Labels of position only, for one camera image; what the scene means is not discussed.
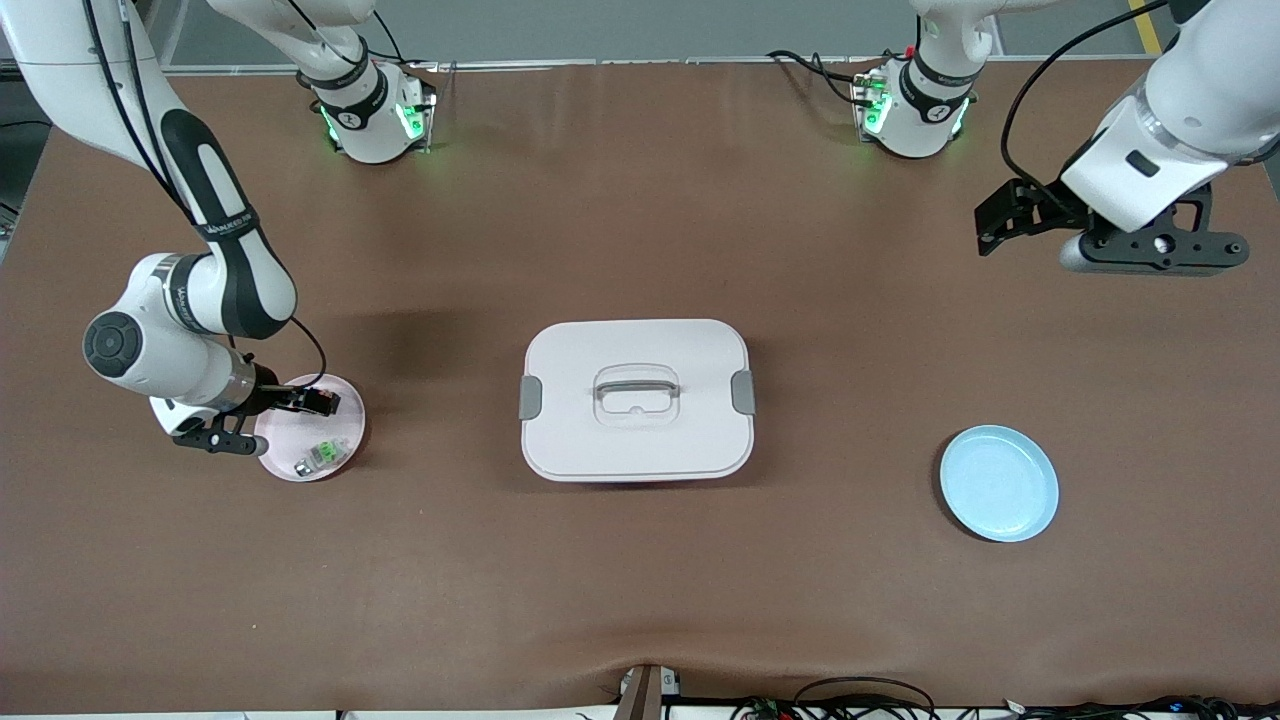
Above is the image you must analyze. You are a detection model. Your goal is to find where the white lidded storage box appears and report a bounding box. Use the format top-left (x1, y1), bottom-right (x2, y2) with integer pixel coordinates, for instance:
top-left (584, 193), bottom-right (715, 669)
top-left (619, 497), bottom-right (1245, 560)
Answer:
top-left (518, 318), bottom-right (757, 484)

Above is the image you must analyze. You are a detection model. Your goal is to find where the pink round plate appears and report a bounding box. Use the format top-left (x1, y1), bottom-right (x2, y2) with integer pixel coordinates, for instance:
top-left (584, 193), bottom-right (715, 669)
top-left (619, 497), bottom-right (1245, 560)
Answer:
top-left (253, 373), bottom-right (367, 484)

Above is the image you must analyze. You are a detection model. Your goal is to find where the light blue round plate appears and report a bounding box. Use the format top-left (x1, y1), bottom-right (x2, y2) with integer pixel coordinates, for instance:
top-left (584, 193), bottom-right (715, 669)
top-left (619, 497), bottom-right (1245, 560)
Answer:
top-left (938, 424), bottom-right (1060, 544)

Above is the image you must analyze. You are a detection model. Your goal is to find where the green push-button switch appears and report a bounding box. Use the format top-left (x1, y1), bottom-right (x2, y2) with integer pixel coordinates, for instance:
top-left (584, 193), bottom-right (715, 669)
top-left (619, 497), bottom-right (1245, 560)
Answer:
top-left (294, 438), bottom-right (352, 478)

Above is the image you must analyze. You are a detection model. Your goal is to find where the black left arm base cable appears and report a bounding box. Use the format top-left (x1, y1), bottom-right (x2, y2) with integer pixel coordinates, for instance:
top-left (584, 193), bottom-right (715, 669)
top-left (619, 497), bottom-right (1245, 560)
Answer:
top-left (768, 48), bottom-right (876, 109)

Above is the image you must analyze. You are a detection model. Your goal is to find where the black arm base cable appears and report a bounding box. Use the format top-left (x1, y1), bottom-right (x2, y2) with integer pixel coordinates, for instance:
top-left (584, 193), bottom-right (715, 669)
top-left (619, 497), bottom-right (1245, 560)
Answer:
top-left (768, 48), bottom-right (876, 109)
top-left (330, 10), bottom-right (407, 67)

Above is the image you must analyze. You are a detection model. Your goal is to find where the black right arm base cable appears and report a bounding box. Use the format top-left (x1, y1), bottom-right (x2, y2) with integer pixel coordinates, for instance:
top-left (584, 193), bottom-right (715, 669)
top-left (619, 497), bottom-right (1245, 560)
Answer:
top-left (330, 10), bottom-right (407, 67)

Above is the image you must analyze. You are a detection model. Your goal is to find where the front camera mount bracket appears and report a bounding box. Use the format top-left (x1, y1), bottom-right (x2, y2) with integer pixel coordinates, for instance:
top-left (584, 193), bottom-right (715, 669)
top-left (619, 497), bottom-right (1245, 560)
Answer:
top-left (612, 663), bottom-right (683, 720)

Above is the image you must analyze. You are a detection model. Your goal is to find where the black looped cable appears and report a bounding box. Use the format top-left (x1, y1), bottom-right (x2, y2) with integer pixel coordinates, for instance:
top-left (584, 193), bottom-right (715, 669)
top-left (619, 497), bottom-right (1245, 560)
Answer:
top-left (793, 677), bottom-right (937, 720)

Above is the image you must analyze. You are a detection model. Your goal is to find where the tangled cable bundle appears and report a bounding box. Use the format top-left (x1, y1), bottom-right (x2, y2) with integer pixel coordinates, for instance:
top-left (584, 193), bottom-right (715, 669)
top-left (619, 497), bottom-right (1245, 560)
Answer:
top-left (730, 695), bottom-right (1280, 720)

